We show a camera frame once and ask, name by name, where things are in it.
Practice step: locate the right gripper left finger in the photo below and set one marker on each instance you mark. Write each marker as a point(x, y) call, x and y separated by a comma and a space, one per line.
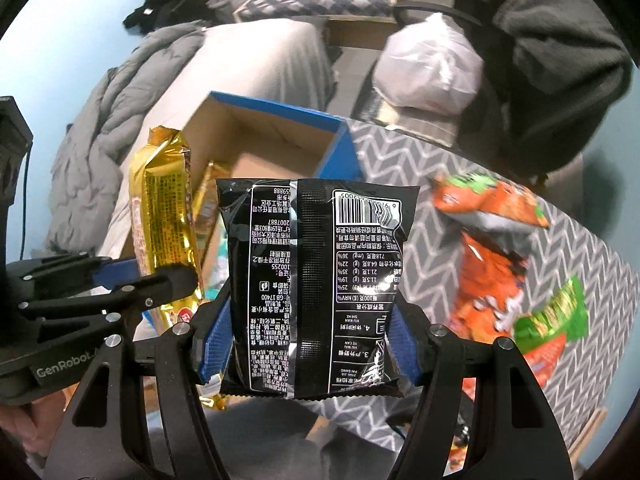
point(104, 435)

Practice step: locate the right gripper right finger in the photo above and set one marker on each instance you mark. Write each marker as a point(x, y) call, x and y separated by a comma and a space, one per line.
point(514, 434)

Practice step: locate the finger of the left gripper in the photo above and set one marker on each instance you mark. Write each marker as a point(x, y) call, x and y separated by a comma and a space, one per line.
point(84, 272)
point(168, 284)

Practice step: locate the gold snack bag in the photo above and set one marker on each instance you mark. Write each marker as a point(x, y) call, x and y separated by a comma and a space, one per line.
point(160, 202)

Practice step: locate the green pea snack bag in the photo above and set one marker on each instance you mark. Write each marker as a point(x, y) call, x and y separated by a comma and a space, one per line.
point(542, 335)

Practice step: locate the black snack bag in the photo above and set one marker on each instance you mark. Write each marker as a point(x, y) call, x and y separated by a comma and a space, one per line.
point(314, 267)

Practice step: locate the orange snack bag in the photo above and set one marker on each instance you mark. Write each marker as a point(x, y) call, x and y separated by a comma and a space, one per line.
point(490, 293)

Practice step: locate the orange green rice cracker bag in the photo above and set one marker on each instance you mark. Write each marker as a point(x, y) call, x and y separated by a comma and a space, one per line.
point(489, 204)

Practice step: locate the left hand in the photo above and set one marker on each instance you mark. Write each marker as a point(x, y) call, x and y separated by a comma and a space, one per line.
point(35, 424)

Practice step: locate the grey duvet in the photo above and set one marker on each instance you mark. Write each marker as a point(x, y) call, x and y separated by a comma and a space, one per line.
point(86, 175)

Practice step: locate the blue cardboard box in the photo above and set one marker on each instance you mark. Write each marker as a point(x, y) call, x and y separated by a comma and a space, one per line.
point(256, 138)

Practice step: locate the grey chevron tablecloth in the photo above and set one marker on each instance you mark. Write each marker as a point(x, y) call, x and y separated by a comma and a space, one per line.
point(433, 254)

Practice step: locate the black clothes pile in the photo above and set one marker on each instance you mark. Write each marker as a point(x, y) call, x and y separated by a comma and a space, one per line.
point(155, 14)

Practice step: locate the black office chair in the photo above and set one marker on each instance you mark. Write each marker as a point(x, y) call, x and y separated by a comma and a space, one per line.
point(485, 123)

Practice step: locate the white plastic bag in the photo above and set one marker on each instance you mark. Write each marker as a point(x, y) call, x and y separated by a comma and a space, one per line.
point(429, 66)

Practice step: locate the patterned bench cushion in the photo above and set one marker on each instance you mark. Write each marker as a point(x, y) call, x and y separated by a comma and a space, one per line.
point(255, 10)

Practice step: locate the dark grey fleece garment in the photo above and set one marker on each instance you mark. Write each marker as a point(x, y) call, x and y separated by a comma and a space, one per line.
point(569, 65)

